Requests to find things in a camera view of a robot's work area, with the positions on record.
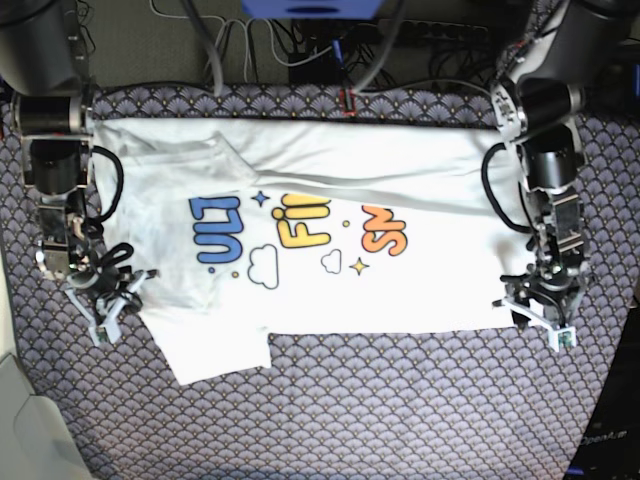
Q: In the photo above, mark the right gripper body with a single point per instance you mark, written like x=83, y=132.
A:
x=100, y=286

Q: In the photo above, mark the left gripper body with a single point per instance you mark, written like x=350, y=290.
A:
x=547, y=295

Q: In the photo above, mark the white printed T-shirt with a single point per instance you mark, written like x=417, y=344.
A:
x=285, y=227

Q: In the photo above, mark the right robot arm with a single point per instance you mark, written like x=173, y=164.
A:
x=44, y=63

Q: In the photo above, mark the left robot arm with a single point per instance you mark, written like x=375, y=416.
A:
x=536, y=98

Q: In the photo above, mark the patterned grey table cloth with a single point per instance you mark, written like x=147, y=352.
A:
x=486, y=405

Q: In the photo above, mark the black OpenArm box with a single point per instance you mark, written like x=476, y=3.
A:
x=609, y=449

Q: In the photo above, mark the red clamp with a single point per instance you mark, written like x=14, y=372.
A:
x=347, y=103

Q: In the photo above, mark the black power strip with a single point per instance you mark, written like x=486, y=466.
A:
x=419, y=32

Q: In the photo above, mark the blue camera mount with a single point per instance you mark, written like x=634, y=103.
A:
x=311, y=9

